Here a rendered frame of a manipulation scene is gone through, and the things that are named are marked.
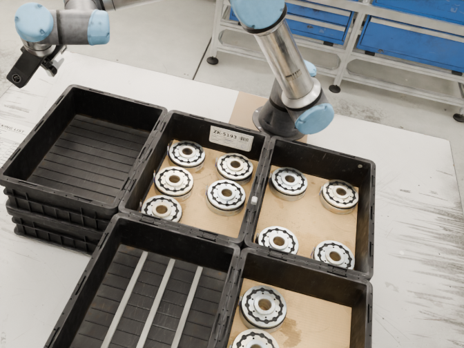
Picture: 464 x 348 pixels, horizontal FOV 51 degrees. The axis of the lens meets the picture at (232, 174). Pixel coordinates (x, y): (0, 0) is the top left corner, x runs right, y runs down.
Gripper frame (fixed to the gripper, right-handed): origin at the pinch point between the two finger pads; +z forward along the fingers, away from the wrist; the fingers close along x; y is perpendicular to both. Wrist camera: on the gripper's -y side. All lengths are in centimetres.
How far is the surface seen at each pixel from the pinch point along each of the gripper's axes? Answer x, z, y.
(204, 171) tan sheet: -52, -8, 4
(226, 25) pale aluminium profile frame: -34, 146, 113
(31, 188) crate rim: -19.6, -20.6, -26.6
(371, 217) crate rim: -89, -35, 15
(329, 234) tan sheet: -86, -26, 7
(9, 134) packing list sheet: 0.2, 26.3, -19.2
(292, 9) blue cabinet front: -59, 121, 136
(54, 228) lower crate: -29.3, -9.5, -32.0
